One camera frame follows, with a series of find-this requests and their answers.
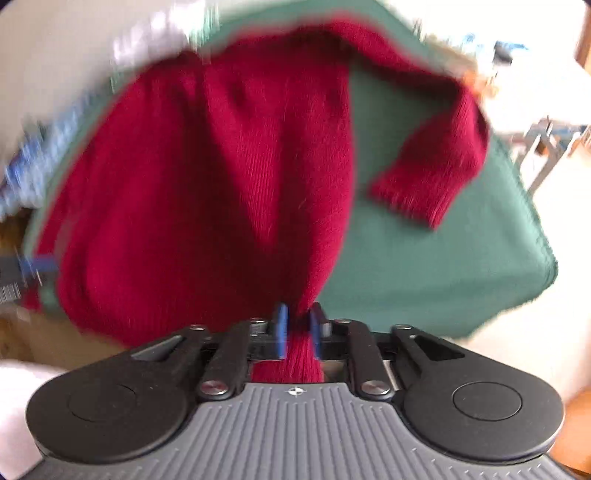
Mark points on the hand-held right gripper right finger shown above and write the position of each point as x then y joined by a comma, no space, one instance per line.
315,334

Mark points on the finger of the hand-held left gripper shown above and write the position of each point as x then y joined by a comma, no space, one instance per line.
39,266

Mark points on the green tablecloth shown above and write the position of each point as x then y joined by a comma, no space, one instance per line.
438,258

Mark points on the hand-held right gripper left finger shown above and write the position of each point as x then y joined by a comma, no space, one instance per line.
281,332

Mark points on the white folded garment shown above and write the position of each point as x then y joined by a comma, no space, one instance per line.
152,37

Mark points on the blue patterned cloth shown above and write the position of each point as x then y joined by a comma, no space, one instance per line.
41,152

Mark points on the white side table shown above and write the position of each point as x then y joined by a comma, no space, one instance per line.
531,83

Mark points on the dark red knit sweater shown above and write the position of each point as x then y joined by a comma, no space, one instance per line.
207,184

